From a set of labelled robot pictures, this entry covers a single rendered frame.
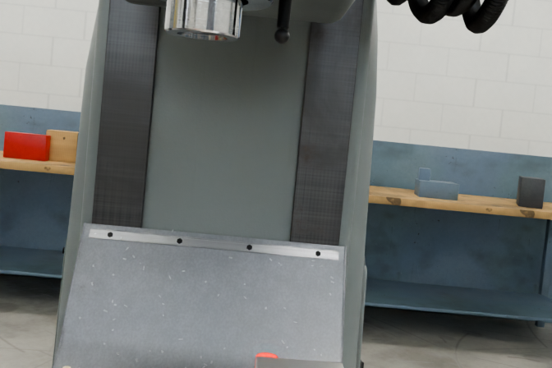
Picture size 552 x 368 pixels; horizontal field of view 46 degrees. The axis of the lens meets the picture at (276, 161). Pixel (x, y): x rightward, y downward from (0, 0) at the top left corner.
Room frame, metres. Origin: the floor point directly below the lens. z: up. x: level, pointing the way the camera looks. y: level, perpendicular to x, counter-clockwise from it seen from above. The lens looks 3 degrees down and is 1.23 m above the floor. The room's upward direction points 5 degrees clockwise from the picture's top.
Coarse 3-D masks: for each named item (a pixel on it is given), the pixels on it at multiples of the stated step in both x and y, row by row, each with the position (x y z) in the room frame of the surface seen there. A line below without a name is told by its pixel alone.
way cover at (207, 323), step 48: (96, 240) 0.77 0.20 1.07; (144, 240) 0.77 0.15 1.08; (192, 240) 0.77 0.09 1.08; (240, 240) 0.78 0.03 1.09; (96, 288) 0.74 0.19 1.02; (144, 288) 0.74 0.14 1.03; (192, 288) 0.75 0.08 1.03; (240, 288) 0.75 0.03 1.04; (288, 288) 0.76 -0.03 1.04; (336, 288) 0.76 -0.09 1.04; (96, 336) 0.72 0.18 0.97; (144, 336) 0.72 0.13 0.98; (192, 336) 0.72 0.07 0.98; (240, 336) 0.73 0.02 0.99; (288, 336) 0.73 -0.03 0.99; (336, 336) 0.73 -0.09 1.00
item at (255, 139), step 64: (128, 64) 0.78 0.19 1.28; (192, 64) 0.78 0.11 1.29; (256, 64) 0.78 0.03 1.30; (320, 64) 0.78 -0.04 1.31; (128, 128) 0.78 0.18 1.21; (192, 128) 0.78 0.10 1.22; (256, 128) 0.78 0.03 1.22; (320, 128) 0.78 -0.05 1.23; (128, 192) 0.78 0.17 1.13; (192, 192) 0.78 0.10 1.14; (256, 192) 0.78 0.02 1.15; (320, 192) 0.78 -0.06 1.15; (64, 256) 0.84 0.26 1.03
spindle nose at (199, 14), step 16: (176, 0) 0.39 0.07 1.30; (192, 0) 0.39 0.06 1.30; (208, 0) 0.39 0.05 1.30; (224, 0) 0.39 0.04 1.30; (240, 0) 0.40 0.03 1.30; (176, 16) 0.39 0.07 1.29; (192, 16) 0.39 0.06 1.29; (208, 16) 0.39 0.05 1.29; (224, 16) 0.39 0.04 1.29; (240, 16) 0.41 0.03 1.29; (176, 32) 0.41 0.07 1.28; (192, 32) 0.43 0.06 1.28; (208, 32) 0.39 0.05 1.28; (224, 32) 0.39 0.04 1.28; (240, 32) 0.41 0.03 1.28
